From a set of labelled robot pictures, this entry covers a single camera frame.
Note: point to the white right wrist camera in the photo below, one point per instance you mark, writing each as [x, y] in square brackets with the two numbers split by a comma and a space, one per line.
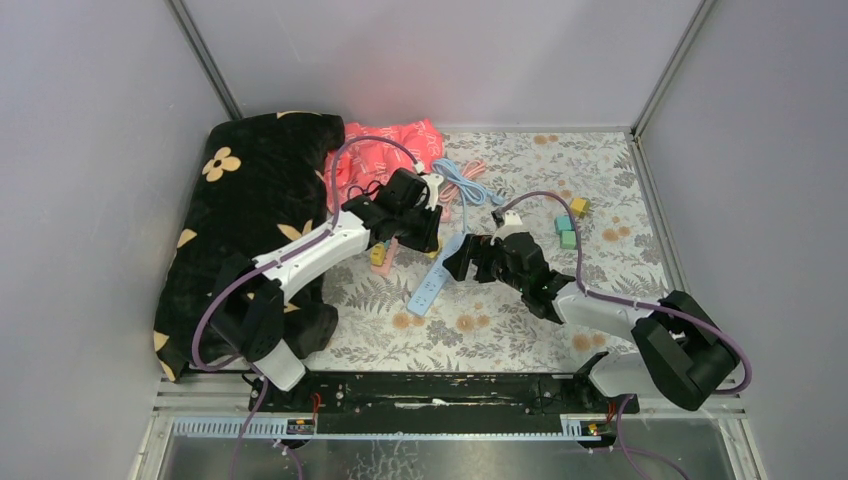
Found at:
[507, 223]

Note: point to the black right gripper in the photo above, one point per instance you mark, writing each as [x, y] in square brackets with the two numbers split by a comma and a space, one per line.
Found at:
[479, 249]

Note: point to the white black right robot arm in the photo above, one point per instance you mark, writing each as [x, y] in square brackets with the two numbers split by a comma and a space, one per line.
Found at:
[681, 354]

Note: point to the pink power strip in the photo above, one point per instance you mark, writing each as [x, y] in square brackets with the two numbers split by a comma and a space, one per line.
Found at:
[384, 270]

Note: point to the yellow USB charger plug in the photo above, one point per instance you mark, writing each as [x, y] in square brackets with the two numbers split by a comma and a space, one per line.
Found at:
[378, 255]

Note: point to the teal charger plug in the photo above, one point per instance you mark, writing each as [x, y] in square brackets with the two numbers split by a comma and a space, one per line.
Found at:
[563, 223]

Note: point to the green charger plug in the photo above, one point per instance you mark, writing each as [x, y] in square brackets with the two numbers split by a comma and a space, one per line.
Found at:
[568, 240]

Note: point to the black floral plush blanket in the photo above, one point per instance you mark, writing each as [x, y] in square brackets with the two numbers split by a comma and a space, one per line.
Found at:
[260, 187]

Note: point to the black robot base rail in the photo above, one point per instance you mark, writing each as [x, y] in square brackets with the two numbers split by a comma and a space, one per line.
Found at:
[338, 391]

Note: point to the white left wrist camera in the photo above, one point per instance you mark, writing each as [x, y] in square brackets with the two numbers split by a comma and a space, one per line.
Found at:
[431, 193]

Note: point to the floral patterned table mat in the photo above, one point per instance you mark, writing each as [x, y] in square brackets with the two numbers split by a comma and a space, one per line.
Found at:
[486, 327]

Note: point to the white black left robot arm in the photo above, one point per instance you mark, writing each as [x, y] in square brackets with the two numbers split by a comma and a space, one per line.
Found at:
[249, 295]

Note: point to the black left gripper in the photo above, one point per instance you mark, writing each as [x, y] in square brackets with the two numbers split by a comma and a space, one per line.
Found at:
[425, 241]

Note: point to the light blue power strip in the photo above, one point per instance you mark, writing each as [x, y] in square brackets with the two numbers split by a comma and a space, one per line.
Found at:
[435, 279]

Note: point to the pink patterned cloth bag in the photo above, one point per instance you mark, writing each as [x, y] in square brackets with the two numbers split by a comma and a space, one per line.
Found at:
[368, 161]

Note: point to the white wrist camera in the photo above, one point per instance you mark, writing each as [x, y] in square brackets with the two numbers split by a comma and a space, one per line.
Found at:
[431, 193]
[507, 223]

